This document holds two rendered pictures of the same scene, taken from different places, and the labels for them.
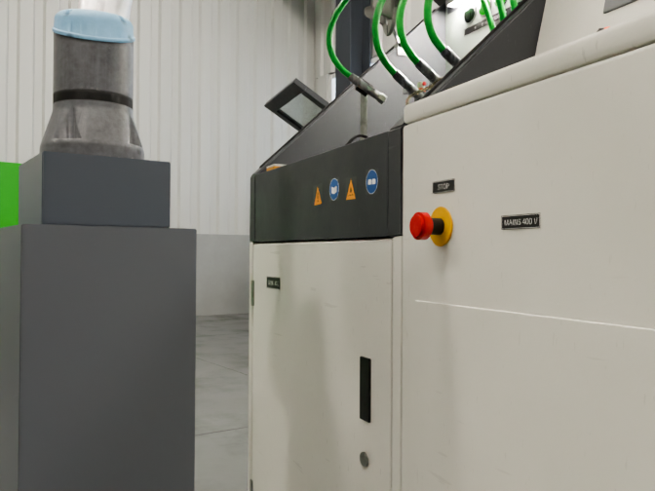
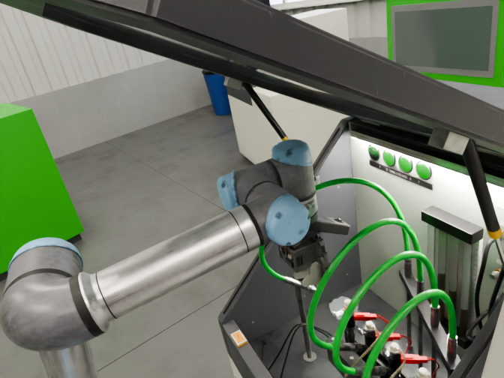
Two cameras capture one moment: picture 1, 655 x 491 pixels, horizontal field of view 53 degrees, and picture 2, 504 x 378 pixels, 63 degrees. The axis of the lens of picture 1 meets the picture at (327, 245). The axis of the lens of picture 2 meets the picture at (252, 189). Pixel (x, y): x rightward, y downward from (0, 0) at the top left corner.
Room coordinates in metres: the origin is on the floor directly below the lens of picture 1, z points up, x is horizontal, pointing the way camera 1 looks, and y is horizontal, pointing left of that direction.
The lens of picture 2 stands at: (0.58, -0.07, 1.86)
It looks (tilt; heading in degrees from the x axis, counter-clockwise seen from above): 26 degrees down; 4
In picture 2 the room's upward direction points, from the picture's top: 12 degrees counter-clockwise
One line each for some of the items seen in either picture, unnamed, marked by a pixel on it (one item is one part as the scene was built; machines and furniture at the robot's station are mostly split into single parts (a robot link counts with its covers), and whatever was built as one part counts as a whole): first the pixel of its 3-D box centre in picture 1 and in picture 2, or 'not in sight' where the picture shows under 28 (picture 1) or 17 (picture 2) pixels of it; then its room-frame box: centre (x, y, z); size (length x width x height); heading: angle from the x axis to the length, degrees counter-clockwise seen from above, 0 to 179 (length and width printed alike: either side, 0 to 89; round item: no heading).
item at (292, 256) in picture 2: not in sight; (301, 237); (1.33, -0.10, 1.36); 0.09 x 0.08 x 0.12; 115
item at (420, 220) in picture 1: (428, 226); not in sight; (0.85, -0.13, 0.80); 0.05 x 0.04 x 0.05; 25
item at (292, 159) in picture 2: not in sight; (292, 170); (1.33, -0.11, 1.52); 0.09 x 0.08 x 0.11; 112
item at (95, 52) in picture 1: (94, 56); not in sight; (1.01, 0.36, 1.07); 0.13 x 0.12 x 0.14; 22
